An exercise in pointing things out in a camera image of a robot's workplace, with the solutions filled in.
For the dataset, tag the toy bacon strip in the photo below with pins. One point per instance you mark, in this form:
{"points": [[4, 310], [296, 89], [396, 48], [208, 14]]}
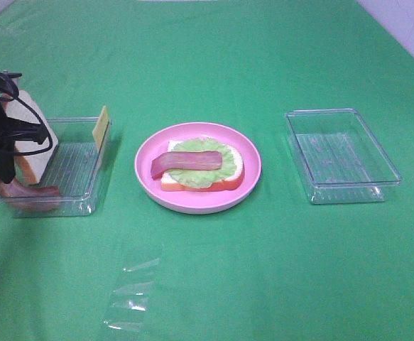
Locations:
{"points": [[185, 160], [17, 189]]}

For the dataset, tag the toy bread slice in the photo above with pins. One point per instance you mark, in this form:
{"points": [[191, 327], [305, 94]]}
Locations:
{"points": [[228, 184], [32, 167]]}

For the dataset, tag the green toy lettuce leaf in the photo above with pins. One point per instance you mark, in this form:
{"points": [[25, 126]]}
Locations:
{"points": [[196, 179]]}

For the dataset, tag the clear left plastic tray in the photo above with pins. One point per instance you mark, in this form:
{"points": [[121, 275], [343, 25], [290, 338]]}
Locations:
{"points": [[79, 168]]}

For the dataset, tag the clear plastic tray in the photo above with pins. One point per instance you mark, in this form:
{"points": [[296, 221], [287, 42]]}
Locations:
{"points": [[79, 168], [338, 158]]}

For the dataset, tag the yellow toy cheese slice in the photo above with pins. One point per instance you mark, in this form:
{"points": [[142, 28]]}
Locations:
{"points": [[100, 127]]}

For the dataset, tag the clear plastic film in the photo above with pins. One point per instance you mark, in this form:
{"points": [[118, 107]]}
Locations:
{"points": [[129, 298]]}

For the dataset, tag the pink round plate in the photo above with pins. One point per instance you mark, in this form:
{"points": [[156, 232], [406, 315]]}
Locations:
{"points": [[192, 202]]}

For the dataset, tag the clear right plastic tray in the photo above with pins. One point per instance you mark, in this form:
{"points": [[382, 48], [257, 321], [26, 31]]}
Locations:
{"points": [[338, 158]]}

